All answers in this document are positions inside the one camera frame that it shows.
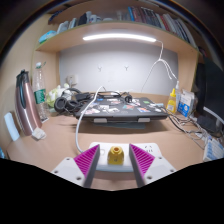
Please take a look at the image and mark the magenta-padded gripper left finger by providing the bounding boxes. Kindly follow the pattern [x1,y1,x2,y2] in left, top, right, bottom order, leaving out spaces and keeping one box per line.
[50,143,101,188]

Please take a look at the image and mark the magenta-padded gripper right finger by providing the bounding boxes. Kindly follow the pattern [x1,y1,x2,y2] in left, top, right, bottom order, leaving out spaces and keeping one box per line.
[128,143,177,188]

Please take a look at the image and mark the yellow charger block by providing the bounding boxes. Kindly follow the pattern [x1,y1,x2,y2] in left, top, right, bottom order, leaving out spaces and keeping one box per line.
[107,145,125,166]

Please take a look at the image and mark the white power strip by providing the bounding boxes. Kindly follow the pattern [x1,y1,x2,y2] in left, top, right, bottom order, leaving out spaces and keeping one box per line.
[87,141,165,173]

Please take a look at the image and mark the grey laptop stand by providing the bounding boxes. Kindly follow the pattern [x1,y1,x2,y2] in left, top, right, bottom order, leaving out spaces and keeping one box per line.
[87,116,158,130]

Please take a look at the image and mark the small white crumpled tissue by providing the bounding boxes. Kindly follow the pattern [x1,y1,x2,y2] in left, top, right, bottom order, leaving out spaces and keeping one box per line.
[31,127,47,141]

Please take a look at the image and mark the dark laptop with stickers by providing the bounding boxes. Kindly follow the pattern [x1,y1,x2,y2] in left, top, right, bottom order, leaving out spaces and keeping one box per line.
[73,96,169,122]

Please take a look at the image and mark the black headphones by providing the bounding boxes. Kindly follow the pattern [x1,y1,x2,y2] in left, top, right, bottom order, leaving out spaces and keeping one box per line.
[53,87,83,114]

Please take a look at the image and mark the yellow squeeze bottle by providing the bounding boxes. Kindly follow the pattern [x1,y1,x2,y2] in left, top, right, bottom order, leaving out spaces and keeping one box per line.
[165,87,178,115]

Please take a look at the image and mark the blue and white box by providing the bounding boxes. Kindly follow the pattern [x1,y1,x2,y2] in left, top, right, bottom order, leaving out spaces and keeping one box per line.
[177,89,195,118]

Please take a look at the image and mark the black rectangular pouch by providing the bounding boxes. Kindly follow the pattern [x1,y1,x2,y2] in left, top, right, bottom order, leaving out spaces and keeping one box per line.
[196,114,219,134]

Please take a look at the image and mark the green and white plush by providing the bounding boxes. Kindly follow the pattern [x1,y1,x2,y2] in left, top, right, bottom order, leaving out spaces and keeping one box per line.
[45,84,71,108]

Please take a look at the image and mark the clear pump bottle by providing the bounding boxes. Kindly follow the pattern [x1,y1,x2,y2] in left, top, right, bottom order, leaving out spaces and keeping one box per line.
[174,80,183,108]

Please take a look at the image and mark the pink thermos flask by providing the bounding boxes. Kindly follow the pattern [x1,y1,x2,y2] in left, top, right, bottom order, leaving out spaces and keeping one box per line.
[14,69,44,137]

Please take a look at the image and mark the clear green-label water bottle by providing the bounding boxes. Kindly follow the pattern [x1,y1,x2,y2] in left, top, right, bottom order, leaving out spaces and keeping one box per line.
[32,61,50,123]

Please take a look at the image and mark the light blue flat case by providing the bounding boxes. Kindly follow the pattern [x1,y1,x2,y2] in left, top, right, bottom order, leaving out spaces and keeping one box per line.
[3,112,21,142]

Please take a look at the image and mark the black monitor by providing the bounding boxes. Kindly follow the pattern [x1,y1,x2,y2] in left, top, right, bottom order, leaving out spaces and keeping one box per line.
[194,56,224,134]

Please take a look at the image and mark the white LED light bar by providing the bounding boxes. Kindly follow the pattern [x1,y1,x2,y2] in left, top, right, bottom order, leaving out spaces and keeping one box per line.
[82,32,158,43]

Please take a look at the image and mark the wooden shelf unit with books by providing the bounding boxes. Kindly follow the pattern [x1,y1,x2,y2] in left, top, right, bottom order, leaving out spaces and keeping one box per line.
[34,3,201,54]

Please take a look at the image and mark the white power strip cable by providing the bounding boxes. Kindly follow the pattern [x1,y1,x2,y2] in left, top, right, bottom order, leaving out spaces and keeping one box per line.
[74,85,106,154]

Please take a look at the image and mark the tangled grey desk cables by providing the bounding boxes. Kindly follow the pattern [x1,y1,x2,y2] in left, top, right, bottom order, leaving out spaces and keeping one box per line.
[166,111,209,149]

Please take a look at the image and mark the black cable bundle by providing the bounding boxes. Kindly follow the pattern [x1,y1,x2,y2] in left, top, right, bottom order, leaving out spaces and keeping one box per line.
[75,90,134,104]

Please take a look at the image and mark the white wall outlet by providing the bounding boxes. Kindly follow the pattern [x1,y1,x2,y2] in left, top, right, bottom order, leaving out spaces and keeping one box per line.
[66,73,79,86]

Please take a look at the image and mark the white hanging cables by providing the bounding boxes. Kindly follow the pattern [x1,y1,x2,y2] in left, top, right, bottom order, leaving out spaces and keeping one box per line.
[140,39,178,94]

